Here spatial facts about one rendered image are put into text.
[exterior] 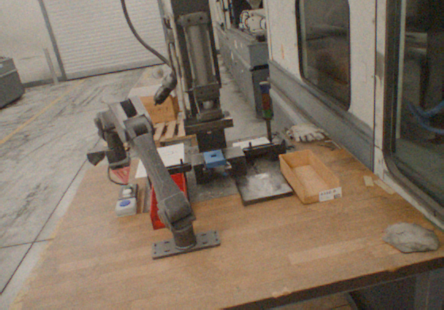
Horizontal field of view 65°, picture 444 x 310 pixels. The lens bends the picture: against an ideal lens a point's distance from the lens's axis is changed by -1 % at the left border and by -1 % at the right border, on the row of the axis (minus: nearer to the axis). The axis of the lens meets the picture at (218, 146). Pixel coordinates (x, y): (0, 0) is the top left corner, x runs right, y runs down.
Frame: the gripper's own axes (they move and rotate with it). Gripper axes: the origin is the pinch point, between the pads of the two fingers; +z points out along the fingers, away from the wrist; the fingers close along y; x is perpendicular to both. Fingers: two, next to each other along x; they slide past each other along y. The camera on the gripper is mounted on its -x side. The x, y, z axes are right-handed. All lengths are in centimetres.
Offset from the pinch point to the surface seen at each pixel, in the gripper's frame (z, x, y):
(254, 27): -8, 140, -370
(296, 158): 3, 65, 6
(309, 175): 6, 67, 14
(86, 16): -55, -189, -931
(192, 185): 6.8, 24.2, 2.2
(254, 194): 4.6, 44.7, 21.4
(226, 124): -15.4, 40.8, 2.7
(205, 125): -16.3, 33.3, 2.7
